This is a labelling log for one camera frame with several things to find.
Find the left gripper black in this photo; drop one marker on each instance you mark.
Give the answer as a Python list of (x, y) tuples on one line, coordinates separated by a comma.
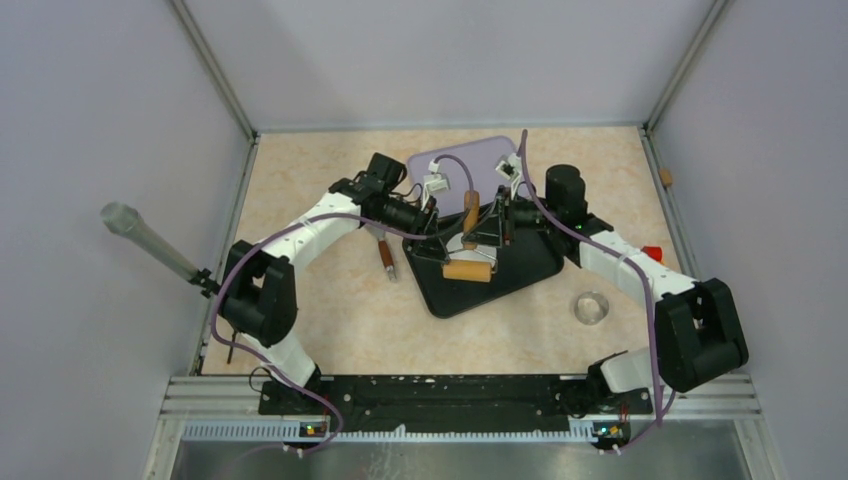
[(431, 248)]

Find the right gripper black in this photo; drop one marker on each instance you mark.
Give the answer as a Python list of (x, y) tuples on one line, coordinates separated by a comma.
[(497, 224)]

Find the wooden dough roller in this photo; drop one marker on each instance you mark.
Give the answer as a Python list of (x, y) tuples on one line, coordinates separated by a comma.
[(470, 271)]

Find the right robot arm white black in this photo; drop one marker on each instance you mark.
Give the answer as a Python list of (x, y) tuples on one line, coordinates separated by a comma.
[(695, 334)]

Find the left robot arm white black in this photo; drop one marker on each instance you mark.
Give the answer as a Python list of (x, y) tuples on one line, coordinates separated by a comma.
[(258, 297)]

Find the clear glass cup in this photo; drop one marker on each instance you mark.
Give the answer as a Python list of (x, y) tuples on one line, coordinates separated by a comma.
[(590, 308)]

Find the red yellow toy block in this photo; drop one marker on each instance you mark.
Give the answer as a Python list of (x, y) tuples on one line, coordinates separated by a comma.
[(654, 252)]

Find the small wooden cork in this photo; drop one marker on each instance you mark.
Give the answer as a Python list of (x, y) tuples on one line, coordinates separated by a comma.
[(666, 177)]

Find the grey microphone on tripod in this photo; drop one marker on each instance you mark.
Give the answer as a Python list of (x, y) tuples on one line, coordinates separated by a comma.
[(122, 220)]

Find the metal scraper wooden handle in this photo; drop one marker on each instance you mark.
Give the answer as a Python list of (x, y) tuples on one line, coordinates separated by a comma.
[(385, 253)]

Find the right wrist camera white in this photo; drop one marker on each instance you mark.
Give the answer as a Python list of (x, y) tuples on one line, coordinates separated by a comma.
[(510, 167)]

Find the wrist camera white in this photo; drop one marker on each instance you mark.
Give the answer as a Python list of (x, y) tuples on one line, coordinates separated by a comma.
[(510, 167), (434, 181)]

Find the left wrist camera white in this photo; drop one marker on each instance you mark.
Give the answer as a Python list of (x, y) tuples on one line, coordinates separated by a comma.
[(434, 181)]

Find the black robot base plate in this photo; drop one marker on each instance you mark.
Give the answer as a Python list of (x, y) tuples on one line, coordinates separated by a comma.
[(442, 404)]

